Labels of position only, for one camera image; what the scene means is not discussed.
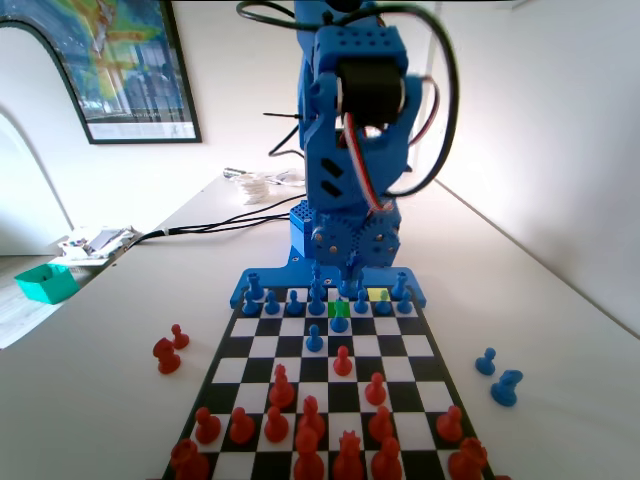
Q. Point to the framed map poster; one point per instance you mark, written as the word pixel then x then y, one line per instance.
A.
pixel 130 75

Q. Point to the blue chess pawn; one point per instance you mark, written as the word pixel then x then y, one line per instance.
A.
pixel 404 306
pixel 360 305
pixel 314 342
pixel 294 306
pixel 271 305
pixel 485 365
pixel 383 307
pixel 250 306

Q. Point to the loose printed papers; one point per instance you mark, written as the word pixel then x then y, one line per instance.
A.
pixel 287 177

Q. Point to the red chess queen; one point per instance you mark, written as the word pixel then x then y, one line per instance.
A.
pixel 348 460

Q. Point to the blue chess rook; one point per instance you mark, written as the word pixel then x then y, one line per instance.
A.
pixel 255 285
pixel 399 286

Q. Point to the blue chess queen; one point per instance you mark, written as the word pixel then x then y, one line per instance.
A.
pixel 315 305

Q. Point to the row of blue chess pieces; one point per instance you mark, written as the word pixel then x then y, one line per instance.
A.
pixel 280 277

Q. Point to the black white chessboard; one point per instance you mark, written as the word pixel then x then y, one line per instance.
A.
pixel 400 370

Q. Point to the red chess rook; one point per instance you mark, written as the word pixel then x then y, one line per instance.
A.
pixel 190 465
pixel 467 462

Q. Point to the red chess pawn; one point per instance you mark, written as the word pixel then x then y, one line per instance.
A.
pixel 276 427
pixel 375 392
pixel 180 340
pixel 207 429
pixel 381 427
pixel 242 429
pixel 449 427
pixel 342 365

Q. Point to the green plastic bin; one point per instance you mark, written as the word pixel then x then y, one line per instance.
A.
pixel 47 287

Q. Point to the pile of papers and boxes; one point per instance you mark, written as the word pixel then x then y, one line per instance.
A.
pixel 95 242

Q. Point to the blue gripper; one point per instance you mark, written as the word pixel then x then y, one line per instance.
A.
pixel 353 243

